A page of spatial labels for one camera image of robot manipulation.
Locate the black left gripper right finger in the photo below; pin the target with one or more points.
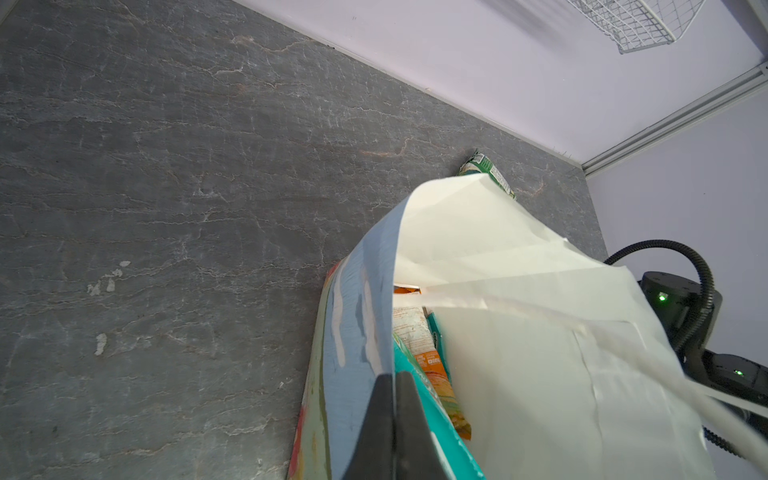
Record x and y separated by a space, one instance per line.
416 456

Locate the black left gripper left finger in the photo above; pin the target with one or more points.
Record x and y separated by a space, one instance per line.
373 456

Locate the teal Fox's candy packet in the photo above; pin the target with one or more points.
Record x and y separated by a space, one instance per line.
452 450

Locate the orange Fox's candy packet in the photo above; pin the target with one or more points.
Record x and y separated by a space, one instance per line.
417 330

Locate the white and green paper bag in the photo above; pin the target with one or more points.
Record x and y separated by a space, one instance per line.
557 360

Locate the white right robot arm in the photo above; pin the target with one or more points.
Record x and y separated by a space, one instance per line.
687 311

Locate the green Fox's candy packet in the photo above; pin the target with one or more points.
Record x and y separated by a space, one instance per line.
479 163

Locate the long white wire shelf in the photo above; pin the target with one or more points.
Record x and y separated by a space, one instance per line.
636 25

